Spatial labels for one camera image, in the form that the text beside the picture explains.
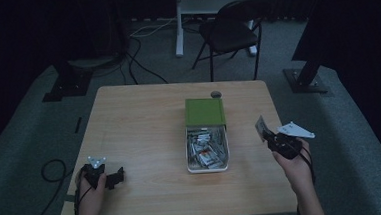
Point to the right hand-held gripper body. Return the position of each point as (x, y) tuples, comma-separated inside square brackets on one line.
[(286, 146)]

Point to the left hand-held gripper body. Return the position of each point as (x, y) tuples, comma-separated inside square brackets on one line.
[(93, 170)]

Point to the silver packet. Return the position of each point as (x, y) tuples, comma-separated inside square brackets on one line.
[(261, 126)]

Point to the pile of silver packets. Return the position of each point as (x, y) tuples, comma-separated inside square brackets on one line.
[(207, 150)]

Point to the green box sleeve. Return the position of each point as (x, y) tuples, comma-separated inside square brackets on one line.
[(204, 111)]

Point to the white box drawer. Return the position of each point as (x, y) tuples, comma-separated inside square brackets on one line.
[(191, 170)]

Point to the person's left hand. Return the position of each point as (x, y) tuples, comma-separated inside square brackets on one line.
[(92, 198)]

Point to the person's right hand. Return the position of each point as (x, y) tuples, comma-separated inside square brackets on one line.
[(297, 171)]

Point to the small black strip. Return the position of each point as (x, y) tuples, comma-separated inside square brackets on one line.
[(78, 125)]

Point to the black slanted stand with base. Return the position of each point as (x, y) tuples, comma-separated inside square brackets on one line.
[(305, 78)]

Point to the small grey round object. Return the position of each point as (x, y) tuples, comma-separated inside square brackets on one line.
[(215, 94)]

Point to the black folding chair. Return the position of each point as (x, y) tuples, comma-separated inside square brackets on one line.
[(230, 35)]

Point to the grey round stand base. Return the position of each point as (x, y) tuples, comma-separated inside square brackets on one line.
[(90, 63)]

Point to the black stand with base plate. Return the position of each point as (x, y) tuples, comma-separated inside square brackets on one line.
[(68, 83)]

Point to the white desk frame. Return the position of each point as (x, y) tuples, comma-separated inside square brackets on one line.
[(179, 28)]

